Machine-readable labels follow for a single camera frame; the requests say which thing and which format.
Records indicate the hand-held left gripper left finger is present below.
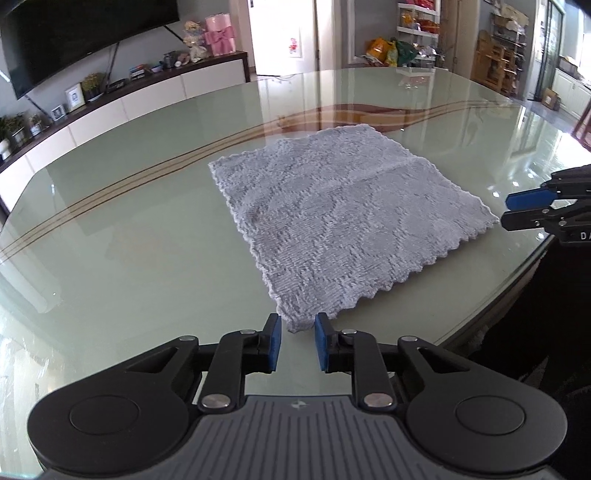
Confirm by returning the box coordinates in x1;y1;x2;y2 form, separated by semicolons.
124;313;283;414

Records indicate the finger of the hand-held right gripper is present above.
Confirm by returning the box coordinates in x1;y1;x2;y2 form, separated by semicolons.
505;165;591;208
501;208;578;232

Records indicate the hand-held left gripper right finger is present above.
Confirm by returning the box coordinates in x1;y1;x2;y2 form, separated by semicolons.
314;312;469;411

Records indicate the pink and grey plush towel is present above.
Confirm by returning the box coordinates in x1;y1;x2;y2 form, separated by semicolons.
208;124;499;334

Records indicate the white kitchen cabinet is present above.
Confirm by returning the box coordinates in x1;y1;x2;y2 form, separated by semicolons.
551;55;591;121

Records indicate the wooden high chair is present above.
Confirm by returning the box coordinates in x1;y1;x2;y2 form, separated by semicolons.
473;30;518;95

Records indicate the metal storage rack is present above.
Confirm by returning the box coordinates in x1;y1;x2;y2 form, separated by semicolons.
489;4;527;93

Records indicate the green plastic bag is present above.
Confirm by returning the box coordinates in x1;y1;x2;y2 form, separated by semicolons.
392;41;419;68

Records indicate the white snack shelf rack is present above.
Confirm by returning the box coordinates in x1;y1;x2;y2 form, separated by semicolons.
396;0;441;77

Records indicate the yellow plastic bag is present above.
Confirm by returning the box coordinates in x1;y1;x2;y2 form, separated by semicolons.
366;37;398;68

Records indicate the white and brown tv cabinet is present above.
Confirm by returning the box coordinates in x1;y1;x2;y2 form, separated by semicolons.
0;51;249;213

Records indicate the white door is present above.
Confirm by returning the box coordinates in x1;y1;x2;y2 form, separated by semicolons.
249;0;319;77

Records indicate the pink gift box with bow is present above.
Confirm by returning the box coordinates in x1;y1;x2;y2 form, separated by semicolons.
204;14;235;57

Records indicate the wrapped flower bouquet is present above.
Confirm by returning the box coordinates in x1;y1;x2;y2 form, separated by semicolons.
183;21;207;63

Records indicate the green plant in black pot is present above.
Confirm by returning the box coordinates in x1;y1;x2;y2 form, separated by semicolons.
82;73;106;102

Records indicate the green plant in grey pot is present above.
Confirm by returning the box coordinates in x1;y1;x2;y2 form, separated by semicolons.
7;115;27;148

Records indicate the black flat television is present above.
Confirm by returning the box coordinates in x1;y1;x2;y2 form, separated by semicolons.
0;0;180;100

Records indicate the white photo frame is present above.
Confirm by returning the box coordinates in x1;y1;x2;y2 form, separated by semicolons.
65;83;86;112

